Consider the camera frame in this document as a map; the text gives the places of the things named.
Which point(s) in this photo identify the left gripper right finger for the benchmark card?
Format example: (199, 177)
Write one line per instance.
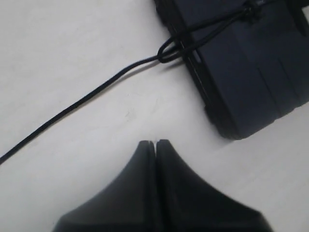
(190, 204)

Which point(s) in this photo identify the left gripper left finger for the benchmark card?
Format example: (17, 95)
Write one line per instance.
(127, 204)

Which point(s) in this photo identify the black plastic carry case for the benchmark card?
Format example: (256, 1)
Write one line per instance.
(249, 59)

